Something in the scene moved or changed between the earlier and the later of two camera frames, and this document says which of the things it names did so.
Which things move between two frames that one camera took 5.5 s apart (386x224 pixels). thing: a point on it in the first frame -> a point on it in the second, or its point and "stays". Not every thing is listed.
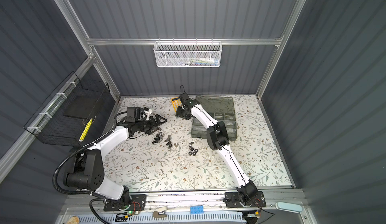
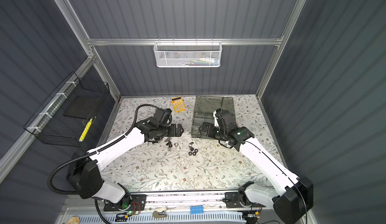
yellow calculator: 176,102 stays
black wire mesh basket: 65,117 stays
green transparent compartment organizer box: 220,108 stays
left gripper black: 153,125 -> 174,132
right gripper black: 179,113 -> 209,132
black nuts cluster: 193,151 stays
